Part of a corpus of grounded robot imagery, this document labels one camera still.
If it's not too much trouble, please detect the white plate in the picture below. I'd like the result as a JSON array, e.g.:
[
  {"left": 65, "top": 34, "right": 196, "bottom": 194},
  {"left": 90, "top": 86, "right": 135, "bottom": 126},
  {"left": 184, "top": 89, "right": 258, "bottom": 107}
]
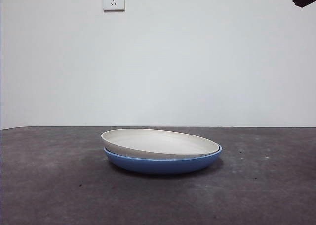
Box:
[{"left": 101, "top": 128, "right": 220, "bottom": 159}]

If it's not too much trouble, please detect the blue plate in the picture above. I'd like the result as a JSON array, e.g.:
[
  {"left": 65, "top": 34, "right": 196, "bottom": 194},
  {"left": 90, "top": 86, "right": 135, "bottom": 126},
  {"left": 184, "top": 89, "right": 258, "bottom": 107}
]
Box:
[{"left": 103, "top": 143, "right": 223, "bottom": 174}]

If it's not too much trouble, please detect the white wall socket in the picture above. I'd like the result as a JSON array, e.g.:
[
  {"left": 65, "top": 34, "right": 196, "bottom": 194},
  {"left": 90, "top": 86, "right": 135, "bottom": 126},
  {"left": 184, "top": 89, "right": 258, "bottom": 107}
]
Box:
[{"left": 103, "top": 0, "right": 125, "bottom": 12}]

